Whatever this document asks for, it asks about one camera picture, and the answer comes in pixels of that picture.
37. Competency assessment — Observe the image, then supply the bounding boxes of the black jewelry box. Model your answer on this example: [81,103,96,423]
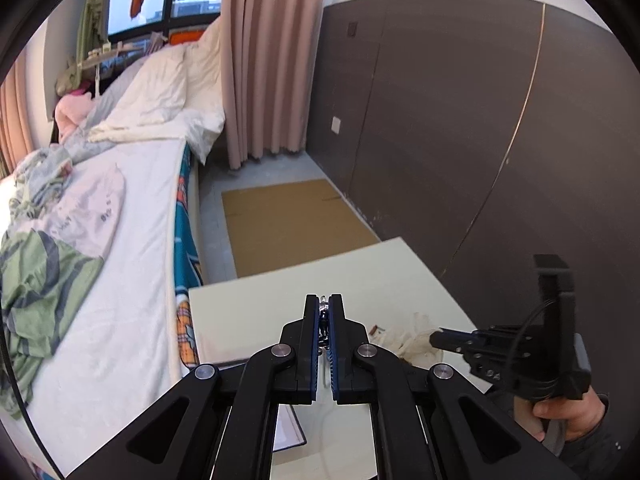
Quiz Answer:
[272,404,307,453]

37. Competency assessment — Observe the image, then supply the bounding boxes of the person's right hand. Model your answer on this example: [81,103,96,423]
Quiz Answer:
[513,387,606,442]

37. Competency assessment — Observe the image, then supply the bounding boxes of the white pillow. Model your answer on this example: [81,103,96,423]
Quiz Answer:
[88,20,226,162]

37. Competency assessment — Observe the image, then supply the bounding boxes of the pink plush toy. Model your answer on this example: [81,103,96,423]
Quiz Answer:
[54,92,98,143]

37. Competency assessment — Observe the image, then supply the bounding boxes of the white wall socket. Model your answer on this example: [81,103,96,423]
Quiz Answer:
[331,116,341,134]

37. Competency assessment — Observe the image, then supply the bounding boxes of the pink curtain left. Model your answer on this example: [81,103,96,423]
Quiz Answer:
[1,52,34,174]

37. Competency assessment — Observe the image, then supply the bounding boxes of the light blue floral quilt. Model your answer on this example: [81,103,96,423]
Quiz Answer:
[9,56,146,222]

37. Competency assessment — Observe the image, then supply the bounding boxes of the teal patterned bed sheet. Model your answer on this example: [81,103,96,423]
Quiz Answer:
[174,145,203,368]

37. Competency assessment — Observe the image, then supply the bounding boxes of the brown cardboard sheet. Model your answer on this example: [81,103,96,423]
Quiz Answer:
[222,179,378,278]

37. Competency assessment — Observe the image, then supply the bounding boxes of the white printed shirt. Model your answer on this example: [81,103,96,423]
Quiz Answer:
[46,164,126,259]

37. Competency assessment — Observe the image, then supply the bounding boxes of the pink curtain right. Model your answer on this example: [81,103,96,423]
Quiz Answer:
[220,0,323,169]

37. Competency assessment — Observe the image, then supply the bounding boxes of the green hanging garment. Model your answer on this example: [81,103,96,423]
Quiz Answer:
[76,0,108,63]

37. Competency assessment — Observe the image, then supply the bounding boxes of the white drying rack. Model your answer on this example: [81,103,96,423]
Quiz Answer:
[76,32,169,98]

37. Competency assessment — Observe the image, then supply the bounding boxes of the green striped blanket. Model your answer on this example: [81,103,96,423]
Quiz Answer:
[1,230,104,404]

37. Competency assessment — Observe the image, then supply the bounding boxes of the white bed mattress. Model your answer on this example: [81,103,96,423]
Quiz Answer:
[1,140,190,478]

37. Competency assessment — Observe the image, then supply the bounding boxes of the black cable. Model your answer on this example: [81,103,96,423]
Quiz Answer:
[0,318,66,480]

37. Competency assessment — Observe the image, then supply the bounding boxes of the pink curtain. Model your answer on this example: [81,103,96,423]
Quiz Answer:
[220,0,323,169]
[1,52,34,174]

